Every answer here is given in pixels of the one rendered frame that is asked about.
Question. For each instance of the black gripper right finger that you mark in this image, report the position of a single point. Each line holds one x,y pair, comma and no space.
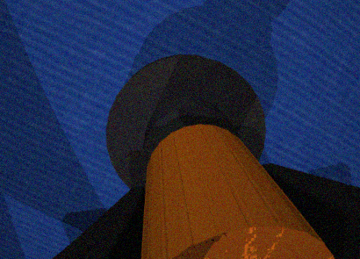
331,208

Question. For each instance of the orange knob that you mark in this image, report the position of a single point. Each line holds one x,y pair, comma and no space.
208,197

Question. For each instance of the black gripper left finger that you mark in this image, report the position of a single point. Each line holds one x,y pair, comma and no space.
117,234

